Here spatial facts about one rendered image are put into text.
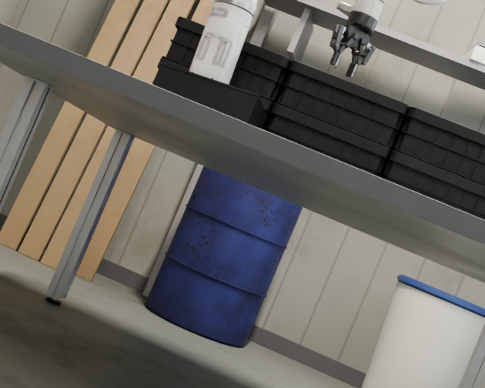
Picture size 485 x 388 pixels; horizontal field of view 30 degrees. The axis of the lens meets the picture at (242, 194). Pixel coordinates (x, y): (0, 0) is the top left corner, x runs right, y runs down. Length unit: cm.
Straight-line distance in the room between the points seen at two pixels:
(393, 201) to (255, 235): 235
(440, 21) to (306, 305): 156
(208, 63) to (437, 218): 62
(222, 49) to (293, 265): 267
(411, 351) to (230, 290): 81
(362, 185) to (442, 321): 234
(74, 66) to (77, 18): 314
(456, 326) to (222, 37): 227
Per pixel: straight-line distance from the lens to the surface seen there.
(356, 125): 214
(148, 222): 462
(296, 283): 451
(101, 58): 442
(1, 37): 180
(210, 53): 195
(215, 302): 395
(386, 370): 400
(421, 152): 213
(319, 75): 215
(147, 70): 436
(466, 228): 164
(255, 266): 398
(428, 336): 394
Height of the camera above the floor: 53
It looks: 2 degrees up
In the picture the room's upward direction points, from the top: 23 degrees clockwise
